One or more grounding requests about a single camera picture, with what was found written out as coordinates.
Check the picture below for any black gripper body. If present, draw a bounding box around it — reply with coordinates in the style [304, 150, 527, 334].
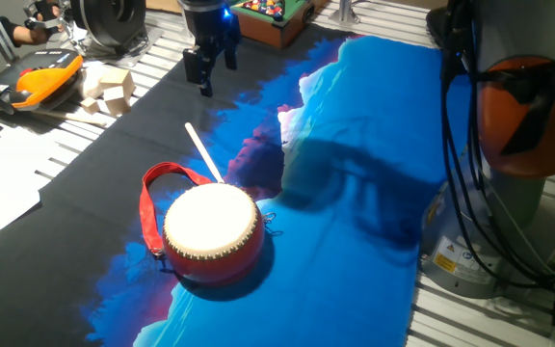
[179, 0, 241, 50]

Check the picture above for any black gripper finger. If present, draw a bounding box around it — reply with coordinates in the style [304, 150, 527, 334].
[223, 27, 242, 71]
[182, 43, 215, 98]

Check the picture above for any pale wooden drumstick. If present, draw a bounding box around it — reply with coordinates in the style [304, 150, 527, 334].
[184, 121, 225, 185]

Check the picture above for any red drum with white head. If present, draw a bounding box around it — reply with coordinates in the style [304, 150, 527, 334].
[161, 181, 267, 284]

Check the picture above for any bare person hand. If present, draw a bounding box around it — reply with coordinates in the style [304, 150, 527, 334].
[14, 21, 56, 47]

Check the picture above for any miniature pool table toy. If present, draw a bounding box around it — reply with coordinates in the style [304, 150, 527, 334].
[230, 0, 330, 50]

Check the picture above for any large pale wooden block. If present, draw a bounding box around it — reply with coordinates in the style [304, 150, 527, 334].
[98, 67, 136, 95]

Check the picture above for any medium pale wooden block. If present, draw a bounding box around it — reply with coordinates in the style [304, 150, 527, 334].
[102, 86, 133, 117]

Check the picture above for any black round fan housing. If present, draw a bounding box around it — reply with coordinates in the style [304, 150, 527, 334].
[60, 0, 164, 68]

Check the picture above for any white rounded object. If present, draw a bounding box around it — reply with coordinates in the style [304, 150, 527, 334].
[78, 62, 110, 100]

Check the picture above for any small pale wooden block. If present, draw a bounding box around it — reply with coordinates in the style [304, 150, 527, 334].
[80, 96, 102, 116]

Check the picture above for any silver metal rod device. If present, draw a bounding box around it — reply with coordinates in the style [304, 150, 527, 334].
[23, 0, 90, 57]

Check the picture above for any thin wooden stick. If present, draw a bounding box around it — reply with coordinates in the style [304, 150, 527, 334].
[31, 109, 109, 129]

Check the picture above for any orange and black teach pendant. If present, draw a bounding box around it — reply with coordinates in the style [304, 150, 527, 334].
[0, 48, 85, 116]

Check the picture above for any blue and black printed cloth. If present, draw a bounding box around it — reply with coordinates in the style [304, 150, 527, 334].
[0, 21, 474, 347]

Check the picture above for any silver metal post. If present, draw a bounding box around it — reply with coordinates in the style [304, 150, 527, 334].
[329, 0, 362, 26]

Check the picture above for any red fabric drum strap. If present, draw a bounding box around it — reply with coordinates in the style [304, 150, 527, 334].
[138, 161, 214, 257]

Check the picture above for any small metal wire ring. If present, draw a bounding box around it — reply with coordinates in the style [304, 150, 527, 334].
[261, 211, 284, 238]

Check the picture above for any black cable with plug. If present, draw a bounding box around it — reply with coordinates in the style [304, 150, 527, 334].
[438, 0, 555, 292]

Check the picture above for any black strap tie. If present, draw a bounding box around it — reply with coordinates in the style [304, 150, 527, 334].
[473, 56, 555, 157]

